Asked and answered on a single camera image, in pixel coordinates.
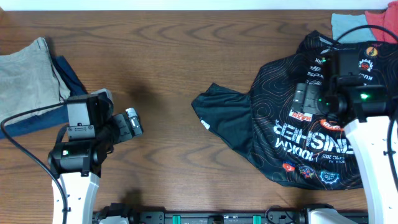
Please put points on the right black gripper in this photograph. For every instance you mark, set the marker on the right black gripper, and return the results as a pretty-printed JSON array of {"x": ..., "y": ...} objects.
[{"x": 306, "y": 105}]

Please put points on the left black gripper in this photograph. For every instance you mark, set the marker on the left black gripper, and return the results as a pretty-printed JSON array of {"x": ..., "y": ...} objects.
[{"x": 126, "y": 132}]

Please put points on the black cycling jersey orange print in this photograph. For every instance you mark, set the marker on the black cycling jersey orange print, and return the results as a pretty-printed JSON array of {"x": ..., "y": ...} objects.
[{"x": 291, "y": 148}]

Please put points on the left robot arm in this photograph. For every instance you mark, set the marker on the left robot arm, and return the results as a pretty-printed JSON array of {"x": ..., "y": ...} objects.
[{"x": 77, "y": 157}]

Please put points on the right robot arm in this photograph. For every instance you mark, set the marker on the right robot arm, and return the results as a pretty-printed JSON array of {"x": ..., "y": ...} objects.
[{"x": 367, "y": 117}]

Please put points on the folded navy blue garment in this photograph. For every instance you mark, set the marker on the folded navy blue garment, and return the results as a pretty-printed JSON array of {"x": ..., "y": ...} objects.
[{"x": 56, "y": 116}]

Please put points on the light grey t-shirt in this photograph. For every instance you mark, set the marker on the light grey t-shirt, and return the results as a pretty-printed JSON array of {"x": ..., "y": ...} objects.
[{"x": 342, "y": 23}]

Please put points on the red t-shirt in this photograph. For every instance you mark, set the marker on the red t-shirt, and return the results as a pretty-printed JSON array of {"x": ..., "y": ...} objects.
[{"x": 387, "y": 20}]

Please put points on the folded beige garment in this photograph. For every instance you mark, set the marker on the folded beige garment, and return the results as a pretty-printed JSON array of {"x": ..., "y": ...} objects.
[{"x": 29, "y": 80}]

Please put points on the black mounting rail base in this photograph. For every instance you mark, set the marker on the black mounting rail base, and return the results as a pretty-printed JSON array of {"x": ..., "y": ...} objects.
[{"x": 316, "y": 213}]

